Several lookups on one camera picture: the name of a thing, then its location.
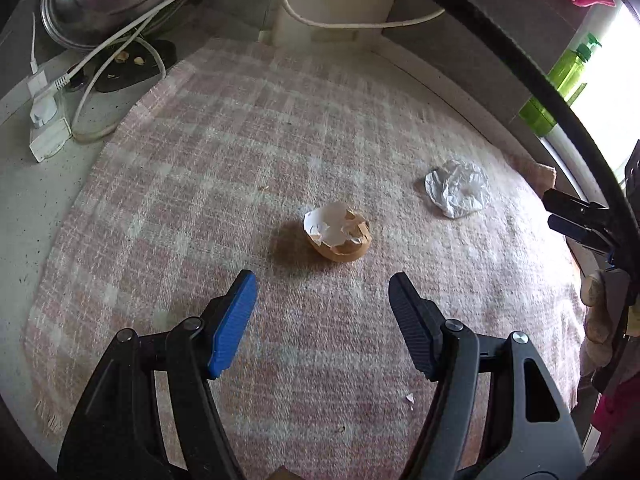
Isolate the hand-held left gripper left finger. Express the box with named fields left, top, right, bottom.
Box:
left=57, top=269, right=258, bottom=480

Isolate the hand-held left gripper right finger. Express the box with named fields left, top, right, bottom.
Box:
left=388, top=272, right=586, bottom=480

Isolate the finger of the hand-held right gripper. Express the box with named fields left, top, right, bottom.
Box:
left=542, top=189, right=608, bottom=221
left=547, top=214, right=618, bottom=256

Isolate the white tissue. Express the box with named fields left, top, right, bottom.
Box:
left=425, top=159, right=490, bottom=219

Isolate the broken brown eggshell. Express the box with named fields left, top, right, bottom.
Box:
left=302, top=202, right=372, bottom=262

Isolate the person's right hand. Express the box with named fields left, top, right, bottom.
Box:
left=580, top=267, right=633, bottom=378

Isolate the green plastic bottle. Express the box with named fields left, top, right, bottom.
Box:
left=517, top=32, right=603, bottom=136

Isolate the pink checked cloth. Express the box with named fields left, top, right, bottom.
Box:
left=25, top=37, right=588, bottom=480

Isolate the pink clothing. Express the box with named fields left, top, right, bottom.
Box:
left=592, top=375, right=640, bottom=456

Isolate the white power strip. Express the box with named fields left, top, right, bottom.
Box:
left=29, top=110, right=71, bottom=163

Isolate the black plate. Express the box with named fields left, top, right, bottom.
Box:
left=92, top=39, right=178, bottom=93

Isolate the white plug adapter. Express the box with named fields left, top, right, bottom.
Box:
left=27, top=71, right=65, bottom=126

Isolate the thick black cable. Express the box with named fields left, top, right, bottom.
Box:
left=370, top=0, right=640, bottom=246

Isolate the thin white charging cable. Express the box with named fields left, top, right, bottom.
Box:
left=29, top=10, right=41, bottom=78

